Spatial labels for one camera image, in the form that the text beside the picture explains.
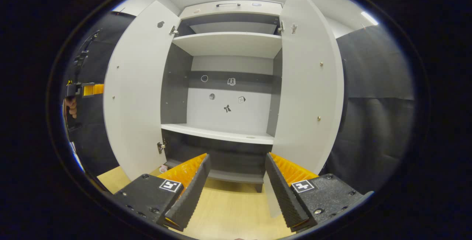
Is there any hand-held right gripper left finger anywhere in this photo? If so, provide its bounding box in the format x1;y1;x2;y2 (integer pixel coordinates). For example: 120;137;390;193
112;153;211;232

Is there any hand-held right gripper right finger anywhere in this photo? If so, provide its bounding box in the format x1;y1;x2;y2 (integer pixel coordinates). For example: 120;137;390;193
265;152;374;233

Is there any white shoe cabinet door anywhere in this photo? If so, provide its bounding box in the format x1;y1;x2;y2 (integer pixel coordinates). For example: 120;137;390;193
263;0;345;218
103;0;182;181

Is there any white double-door shoe cabinet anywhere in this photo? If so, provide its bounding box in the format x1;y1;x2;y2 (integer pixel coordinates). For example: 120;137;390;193
103;0;345;218

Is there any white cabinet shelf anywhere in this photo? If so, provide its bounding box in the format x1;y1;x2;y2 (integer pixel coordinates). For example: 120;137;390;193
172;32;282;59
161;123;275;145

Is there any white cabinet drawer front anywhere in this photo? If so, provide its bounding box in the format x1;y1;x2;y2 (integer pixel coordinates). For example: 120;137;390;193
180;0;284;20

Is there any black backdrop cloth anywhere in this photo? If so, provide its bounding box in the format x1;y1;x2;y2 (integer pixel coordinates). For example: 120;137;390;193
65;11;415;194

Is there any small ceiling light panel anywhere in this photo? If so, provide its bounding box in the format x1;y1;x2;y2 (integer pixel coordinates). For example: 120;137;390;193
361;11;379;26

